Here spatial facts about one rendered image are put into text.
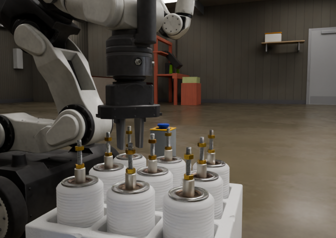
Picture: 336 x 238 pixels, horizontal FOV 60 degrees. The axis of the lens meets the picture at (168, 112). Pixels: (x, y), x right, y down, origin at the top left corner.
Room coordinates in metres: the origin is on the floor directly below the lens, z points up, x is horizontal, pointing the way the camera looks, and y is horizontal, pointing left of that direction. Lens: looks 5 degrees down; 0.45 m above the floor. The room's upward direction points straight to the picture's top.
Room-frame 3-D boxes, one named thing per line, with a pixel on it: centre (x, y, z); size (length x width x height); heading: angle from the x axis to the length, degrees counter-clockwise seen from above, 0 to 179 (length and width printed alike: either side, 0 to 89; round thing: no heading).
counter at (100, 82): (9.42, 2.27, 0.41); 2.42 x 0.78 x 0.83; 159
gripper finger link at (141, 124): (0.58, 0.05, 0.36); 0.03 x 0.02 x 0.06; 28
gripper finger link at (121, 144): (0.55, 0.09, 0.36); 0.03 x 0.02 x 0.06; 28
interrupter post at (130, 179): (0.56, 0.07, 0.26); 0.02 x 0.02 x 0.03
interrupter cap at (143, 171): (0.68, 0.04, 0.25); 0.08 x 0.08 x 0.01
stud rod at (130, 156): (0.56, 0.07, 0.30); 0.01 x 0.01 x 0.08
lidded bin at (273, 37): (8.51, -3.03, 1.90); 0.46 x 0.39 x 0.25; 69
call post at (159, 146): (0.98, 0.02, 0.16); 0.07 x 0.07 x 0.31; 71
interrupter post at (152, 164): (0.68, 0.04, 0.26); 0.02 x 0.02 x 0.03
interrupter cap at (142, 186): (0.56, 0.07, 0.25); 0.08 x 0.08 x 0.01
